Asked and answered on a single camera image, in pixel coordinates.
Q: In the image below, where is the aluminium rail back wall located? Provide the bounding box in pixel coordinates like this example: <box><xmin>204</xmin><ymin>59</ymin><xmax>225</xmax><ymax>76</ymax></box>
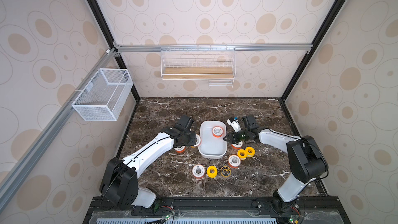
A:
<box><xmin>115</xmin><ymin>43</ymin><xmax>313</xmax><ymax>53</ymax></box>

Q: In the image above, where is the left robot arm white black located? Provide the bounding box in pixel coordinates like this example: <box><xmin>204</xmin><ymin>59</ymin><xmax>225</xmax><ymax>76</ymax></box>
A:
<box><xmin>100</xmin><ymin>115</ymin><xmax>197</xmax><ymax>210</ymax></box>

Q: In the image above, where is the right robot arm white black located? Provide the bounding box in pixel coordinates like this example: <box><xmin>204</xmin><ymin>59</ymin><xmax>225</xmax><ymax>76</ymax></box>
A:
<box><xmin>223</xmin><ymin>115</ymin><xmax>329</xmax><ymax>203</ymax></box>

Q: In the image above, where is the white plastic storage box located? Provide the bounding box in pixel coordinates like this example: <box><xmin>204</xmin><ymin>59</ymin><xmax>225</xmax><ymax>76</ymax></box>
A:
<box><xmin>199</xmin><ymin>120</ymin><xmax>227</xmax><ymax>159</ymax></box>

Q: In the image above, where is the orange white tape roll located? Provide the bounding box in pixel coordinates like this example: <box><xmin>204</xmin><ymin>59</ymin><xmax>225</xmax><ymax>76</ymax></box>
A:
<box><xmin>231</xmin><ymin>142</ymin><xmax>243</xmax><ymax>150</ymax></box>
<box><xmin>174</xmin><ymin>146</ymin><xmax>186</xmax><ymax>153</ymax></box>
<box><xmin>192</xmin><ymin>164</ymin><xmax>206</xmax><ymax>179</ymax></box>
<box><xmin>212</xmin><ymin>126</ymin><xmax>224</xmax><ymax>138</ymax></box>
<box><xmin>228</xmin><ymin>155</ymin><xmax>241</xmax><ymax>169</ymax></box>

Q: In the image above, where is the aluminium rail wall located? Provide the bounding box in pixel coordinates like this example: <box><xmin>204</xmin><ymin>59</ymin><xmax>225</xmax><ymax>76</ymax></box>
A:
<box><xmin>1</xmin><ymin>48</ymin><xmax>117</xmax><ymax>212</ymax></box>
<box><xmin>115</xmin><ymin>43</ymin><xmax>313</xmax><ymax>53</ymax></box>

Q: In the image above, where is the yellow black label tape roll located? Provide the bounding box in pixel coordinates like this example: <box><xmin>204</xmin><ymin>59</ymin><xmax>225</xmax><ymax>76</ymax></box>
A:
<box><xmin>220</xmin><ymin>166</ymin><xmax>232</xmax><ymax>178</ymax></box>
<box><xmin>191</xmin><ymin>134</ymin><xmax>202</xmax><ymax>148</ymax></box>

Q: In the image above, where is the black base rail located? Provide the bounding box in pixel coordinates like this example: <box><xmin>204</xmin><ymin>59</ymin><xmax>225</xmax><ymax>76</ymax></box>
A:
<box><xmin>83</xmin><ymin>196</ymin><xmax>350</xmax><ymax>224</ymax></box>

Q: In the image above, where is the aluminium rail left wall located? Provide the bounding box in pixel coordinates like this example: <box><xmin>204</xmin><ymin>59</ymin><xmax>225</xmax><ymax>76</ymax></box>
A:
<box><xmin>1</xmin><ymin>48</ymin><xmax>117</xmax><ymax>212</ymax></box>

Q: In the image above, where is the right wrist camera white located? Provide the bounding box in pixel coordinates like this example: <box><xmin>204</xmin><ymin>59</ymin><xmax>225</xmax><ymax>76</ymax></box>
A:
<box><xmin>227</xmin><ymin>117</ymin><xmax>241</xmax><ymax>133</ymax></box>

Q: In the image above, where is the white wire shelf wooden board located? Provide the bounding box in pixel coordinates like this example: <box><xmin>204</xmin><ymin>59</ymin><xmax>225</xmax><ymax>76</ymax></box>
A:
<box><xmin>160</xmin><ymin>50</ymin><xmax>236</xmax><ymax>86</ymax></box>

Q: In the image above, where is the white mesh wire basket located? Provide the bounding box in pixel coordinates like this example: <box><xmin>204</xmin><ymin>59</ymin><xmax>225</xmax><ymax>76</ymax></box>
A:
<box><xmin>72</xmin><ymin>68</ymin><xmax>133</xmax><ymax>121</ymax></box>

